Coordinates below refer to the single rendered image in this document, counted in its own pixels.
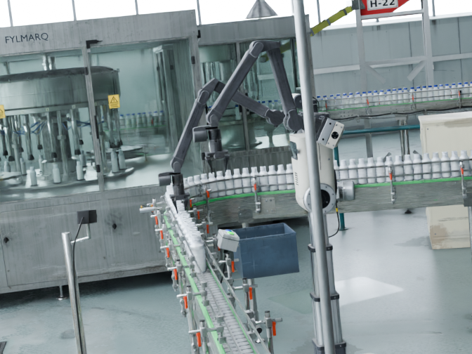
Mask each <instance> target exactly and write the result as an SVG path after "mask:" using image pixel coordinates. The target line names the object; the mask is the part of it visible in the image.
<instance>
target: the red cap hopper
mask: <svg viewBox="0 0 472 354"><path fill-rule="evenodd" d="M408 1H410V0H362V2H363V4H364V5H365V9H360V1H359V0H358V2H359V9H358V10H355V20H356V29H357V38H358V54H359V63H360V80H361V89H362V92H364V91H366V95H368V89H367V73H366V70H367V71H368V72H369V73H371V74H372V75H373V76H374V77H376V78H377V79H378V80H379V81H380V82H381V83H382V84H384V83H385V82H386V81H385V80H386V79H385V78H384V77H382V76H381V75H380V74H379V73H378V72H377V71H376V70H374V69H373V68H372V67H370V65H382V64H389V63H403V62H411V61H418V60H420V62H419V64H418V65H417V66H416V67H415V68H414V69H413V70H412V71H411V73H410V74H409V75H408V76H407V78H408V79H409V80H410V81H412V80H413V78H415V77H416V75H417V74H418V73H419V72H420V71H421V69H422V68H423V67H424V66H425V68H426V86H427V90H428V86H432V89H434V78H433V59H432V49H431V30H430V20H429V9H428V0H421V9H418V10H411V11H399V12H394V11H395V10H397V9H398V8H399V7H401V6H403V5H404V4H406V3H407V2H408ZM418 14H421V19H422V29H423V38H424V56H417V57H409V58H396V59H388V60H375V61H367V62H365V47H364V38H363V28H362V21H363V20H373V19H380V18H392V17H400V16H406V15H418ZM364 123H365V129H370V128H371V124H370V119H364ZM365 139H366V148H367V161H368V158H370V157H373V149H372V133H366V134H365ZM413 153H414V154H419V153H418V152H417V151H416V150H414V151H413ZM391 155H392V154H391V153H390V152H389V153H388V154H387V155H386V156H385V157H384V158H383V163H384V162H385V161H386V157H387V156H391ZM419 156H420V159H421V161H422V160H423V157H422V156H421V155H420V154H419Z"/></svg>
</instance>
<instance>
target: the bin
mask: <svg viewBox="0 0 472 354"><path fill-rule="evenodd" d="M231 231H232V232H235V233H236V234H237V236H238V237H239V238H240V239H239V242H238V245H237V251H236V252H233V253H234V259H236V258H238V259H239V260H240V261H237V262H235V268H236V269H237V270H235V271H238V273H239V274H240V275H241V277H242V278H244V277H246V278H247V279H253V278H259V277H268V276H274V275H283V274H289V273H299V258H298V250H297V243H296V232H295V231H294V230H293V229H291V228H290V227H289V226H288V225H287V224H286V223H276V224H270V225H260V226H254V227H248V228H238V229H232V230H231ZM242 278H240V279H234V280H242Z"/></svg>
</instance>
